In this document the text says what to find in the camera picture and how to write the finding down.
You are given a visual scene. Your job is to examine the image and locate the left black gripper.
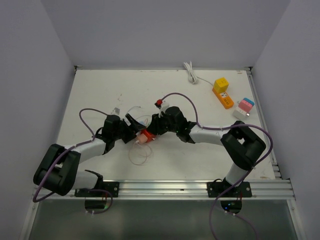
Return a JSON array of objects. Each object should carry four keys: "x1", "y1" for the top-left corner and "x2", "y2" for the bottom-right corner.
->
[{"x1": 112, "y1": 113, "x2": 146, "y2": 143}]

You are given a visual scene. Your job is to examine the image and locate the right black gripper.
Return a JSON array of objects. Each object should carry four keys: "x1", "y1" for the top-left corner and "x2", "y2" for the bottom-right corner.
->
[{"x1": 147, "y1": 111, "x2": 179, "y2": 136}]

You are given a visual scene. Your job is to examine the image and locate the red cube socket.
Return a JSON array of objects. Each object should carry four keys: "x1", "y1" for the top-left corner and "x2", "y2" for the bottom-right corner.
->
[{"x1": 140, "y1": 129, "x2": 156, "y2": 143}]

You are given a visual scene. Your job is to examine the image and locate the pink usb charger plug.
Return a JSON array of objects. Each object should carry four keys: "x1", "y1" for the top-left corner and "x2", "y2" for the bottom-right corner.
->
[{"x1": 135, "y1": 133, "x2": 148, "y2": 145}]

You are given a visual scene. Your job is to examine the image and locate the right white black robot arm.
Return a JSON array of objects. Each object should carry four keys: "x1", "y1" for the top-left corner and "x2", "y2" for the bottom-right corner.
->
[{"x1": 147, "y1": 106, "x2": 266, "y2": 197}]

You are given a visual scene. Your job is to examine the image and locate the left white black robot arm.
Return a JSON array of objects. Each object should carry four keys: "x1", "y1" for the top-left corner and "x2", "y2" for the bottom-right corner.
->
[{"x1": 33, "y1": 114, "x2": 146, "y2": 197}]

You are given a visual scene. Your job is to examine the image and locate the yellow cube socket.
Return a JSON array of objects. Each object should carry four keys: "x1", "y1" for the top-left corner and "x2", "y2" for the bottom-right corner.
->
[{"x1": 213, "y1": 77, "x2": 229, "y2": 94}]

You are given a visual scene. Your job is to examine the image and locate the orange power strip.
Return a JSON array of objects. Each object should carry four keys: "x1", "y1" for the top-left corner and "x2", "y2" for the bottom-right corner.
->
[{"x1": 212, "y1": 88, "x2": 234, "y2": 109}]

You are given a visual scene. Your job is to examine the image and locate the pink blue white adapter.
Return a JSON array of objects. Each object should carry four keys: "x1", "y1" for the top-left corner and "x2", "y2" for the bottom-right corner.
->
[{"x1": 232, "y1": 97, "x2": 255, "y2": 121}]

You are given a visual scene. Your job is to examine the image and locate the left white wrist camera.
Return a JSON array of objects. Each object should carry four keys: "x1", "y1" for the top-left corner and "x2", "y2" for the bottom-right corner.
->
[{"x1": 111, "y1": 107, "x2": 120, "y2": 116}]

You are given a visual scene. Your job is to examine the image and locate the white power cord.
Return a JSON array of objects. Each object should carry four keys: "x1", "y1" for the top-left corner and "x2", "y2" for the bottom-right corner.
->
[{"x1": 183, "y1": 61, "x2": 216, "y2": 86}]

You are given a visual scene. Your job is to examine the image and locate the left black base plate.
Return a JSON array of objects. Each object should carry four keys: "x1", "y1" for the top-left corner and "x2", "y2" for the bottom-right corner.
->
[{"x1": 74, "y1": 181, "x2": 120, "y2": 198}]

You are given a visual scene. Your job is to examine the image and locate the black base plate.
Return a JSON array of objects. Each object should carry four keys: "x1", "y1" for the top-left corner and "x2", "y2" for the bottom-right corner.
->
[
  {"x1": 206, "y1": 178, "x2": 253, "y2": 198},
  {"x1": 74, "y1": 181, "x2": 120, "y2": 198}
]

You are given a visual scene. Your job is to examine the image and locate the aluminium front rail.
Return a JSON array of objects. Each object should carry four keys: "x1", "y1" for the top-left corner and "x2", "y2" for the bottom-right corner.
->
[{"x1": 32, "y1": 178, "x2": 296, "y2": 201}]

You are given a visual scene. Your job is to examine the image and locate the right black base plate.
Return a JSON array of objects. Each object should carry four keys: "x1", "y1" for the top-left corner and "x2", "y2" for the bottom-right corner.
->
[{"x1": 206, "y1": 178, "x2": 253, "y2": 198}]

